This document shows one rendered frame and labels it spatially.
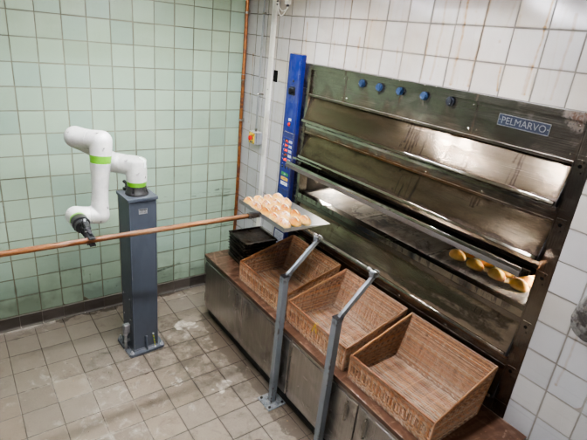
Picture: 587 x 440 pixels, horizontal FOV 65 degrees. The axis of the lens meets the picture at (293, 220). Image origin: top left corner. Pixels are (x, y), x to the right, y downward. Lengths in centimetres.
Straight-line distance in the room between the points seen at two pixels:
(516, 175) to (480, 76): 50
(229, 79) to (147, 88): 69
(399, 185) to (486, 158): 56
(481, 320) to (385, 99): 133
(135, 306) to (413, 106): 227
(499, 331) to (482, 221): 55
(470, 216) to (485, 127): 44
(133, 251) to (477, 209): 215
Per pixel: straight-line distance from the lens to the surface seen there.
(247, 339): 344
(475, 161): 244
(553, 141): 228
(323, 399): 274
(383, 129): 282
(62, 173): 372
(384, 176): 282
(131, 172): 312
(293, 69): 344
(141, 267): 335
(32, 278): 400
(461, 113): 250
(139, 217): 319
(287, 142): 350
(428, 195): 262
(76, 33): 359
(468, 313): 263
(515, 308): 247
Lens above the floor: 227
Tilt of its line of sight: 22 degrees down
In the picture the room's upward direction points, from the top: 6 degrees clockwise
